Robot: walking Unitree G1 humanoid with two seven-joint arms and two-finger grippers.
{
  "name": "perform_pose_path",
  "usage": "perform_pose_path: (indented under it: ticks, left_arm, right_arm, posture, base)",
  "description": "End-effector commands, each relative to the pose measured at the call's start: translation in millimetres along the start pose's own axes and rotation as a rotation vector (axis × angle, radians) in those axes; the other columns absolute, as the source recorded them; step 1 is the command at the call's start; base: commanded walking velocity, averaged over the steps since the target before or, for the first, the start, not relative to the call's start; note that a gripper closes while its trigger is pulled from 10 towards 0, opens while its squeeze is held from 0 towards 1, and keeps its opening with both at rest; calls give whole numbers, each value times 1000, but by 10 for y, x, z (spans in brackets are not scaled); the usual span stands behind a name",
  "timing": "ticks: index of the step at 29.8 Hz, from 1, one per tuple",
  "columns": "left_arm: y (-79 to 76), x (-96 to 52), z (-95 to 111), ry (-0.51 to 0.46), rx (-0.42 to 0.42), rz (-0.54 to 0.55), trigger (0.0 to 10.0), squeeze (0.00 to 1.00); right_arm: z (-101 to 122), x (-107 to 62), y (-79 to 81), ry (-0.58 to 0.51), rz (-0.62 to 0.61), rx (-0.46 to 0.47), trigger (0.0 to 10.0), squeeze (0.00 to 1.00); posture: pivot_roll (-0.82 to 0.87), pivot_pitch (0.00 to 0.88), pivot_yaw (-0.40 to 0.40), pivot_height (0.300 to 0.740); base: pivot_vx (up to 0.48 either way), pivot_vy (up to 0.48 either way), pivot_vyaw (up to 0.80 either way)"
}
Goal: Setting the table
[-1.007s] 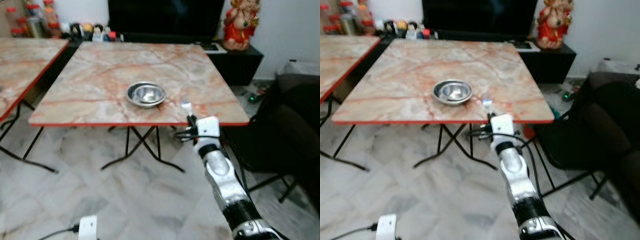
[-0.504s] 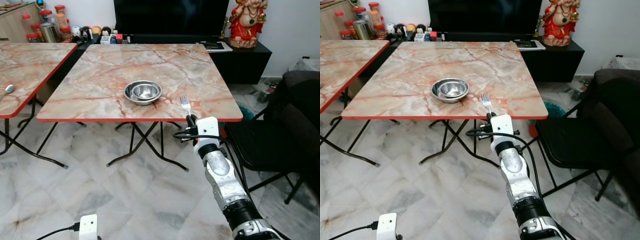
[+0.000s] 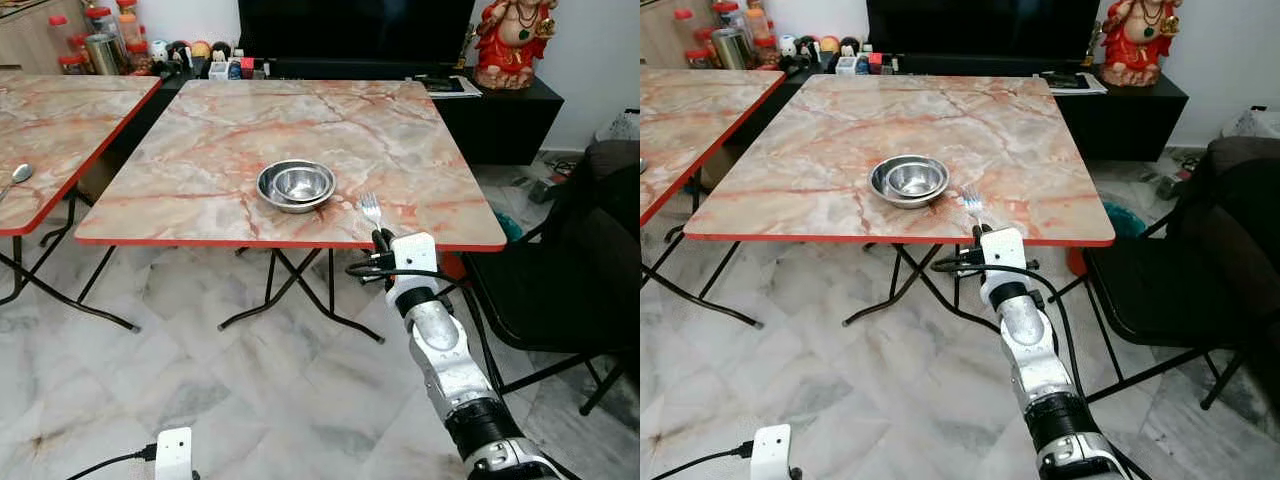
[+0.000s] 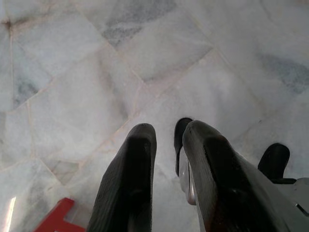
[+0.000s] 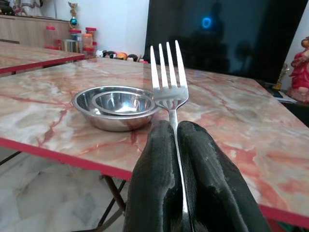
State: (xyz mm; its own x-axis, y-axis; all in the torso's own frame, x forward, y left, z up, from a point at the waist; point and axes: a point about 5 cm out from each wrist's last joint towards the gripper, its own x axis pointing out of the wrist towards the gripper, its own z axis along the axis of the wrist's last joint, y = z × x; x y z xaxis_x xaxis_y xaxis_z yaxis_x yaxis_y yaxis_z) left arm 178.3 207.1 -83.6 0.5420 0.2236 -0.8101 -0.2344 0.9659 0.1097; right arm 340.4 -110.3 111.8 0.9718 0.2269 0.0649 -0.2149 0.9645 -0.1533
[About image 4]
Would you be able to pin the black and silver robot leg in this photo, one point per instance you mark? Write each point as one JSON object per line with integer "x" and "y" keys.
{"x": 275, "y": 159}
{"x": 179, "y": 137}

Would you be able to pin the red flat plastic object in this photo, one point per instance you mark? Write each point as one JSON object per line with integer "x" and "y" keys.
{"x": 59, "y": 217}

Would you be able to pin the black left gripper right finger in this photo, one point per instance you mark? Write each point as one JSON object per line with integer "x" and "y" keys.
{"x": 224, "y": 178}

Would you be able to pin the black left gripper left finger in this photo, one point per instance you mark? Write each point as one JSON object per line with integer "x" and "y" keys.
{"x": 128, "y": 183}

